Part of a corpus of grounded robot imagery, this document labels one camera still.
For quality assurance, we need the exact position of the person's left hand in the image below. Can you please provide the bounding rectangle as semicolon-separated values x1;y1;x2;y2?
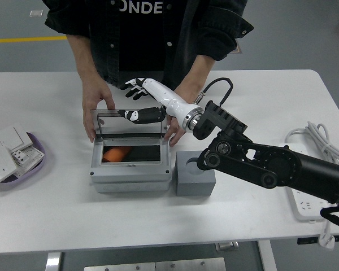
162;81;206;148

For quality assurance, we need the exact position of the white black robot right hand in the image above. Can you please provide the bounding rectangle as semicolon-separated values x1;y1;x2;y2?
117;77;201;126

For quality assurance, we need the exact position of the person's right hand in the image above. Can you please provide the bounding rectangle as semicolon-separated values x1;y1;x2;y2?
81;80;116;143

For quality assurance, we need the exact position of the smoky transparent box lid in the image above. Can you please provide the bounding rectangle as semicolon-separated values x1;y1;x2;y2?
90;108;168;139

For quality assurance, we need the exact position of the orange cylinder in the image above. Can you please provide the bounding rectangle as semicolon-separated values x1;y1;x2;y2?
103;146;132;164

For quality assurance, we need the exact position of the grey cube with round hole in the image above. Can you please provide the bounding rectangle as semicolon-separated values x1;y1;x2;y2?
175;150;217;196

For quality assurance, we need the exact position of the person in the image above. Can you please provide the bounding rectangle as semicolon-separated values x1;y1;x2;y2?
41;0;255;89

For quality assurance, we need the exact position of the white socket module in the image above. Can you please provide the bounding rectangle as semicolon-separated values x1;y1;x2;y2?
10;146;45;174

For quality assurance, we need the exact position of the purple plastic tray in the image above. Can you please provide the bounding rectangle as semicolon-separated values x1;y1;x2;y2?
0;132;46;187

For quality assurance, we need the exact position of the white five-hole socket panel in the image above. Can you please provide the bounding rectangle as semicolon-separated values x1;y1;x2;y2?
0;145;18;190

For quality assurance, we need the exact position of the white power strip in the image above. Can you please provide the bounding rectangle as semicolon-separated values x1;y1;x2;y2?
279;143;333;222

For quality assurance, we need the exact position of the white table leg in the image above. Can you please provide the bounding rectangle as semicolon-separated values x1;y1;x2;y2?
45;252;63;271
257;239;277;271

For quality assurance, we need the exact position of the black table control panel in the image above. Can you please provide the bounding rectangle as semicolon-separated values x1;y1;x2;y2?
297;234;339;245

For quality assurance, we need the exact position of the white power plug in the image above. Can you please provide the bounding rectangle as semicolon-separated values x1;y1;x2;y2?
318;233;336;251

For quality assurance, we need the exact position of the grey plastic enclosure box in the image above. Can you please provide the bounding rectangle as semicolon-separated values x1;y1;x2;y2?
89;132;172;194

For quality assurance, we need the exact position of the white wall switch plate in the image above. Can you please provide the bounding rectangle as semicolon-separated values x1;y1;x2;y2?
0;126;34;150

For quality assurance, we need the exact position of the white power cord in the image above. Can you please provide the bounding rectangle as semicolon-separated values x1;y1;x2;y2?
284;121;339;238

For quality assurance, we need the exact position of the metal table bracket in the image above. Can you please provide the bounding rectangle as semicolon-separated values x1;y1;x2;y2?
216;241;240;251

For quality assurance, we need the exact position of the grey metal base plate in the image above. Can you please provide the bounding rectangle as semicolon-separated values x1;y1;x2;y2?
84;257;227;271

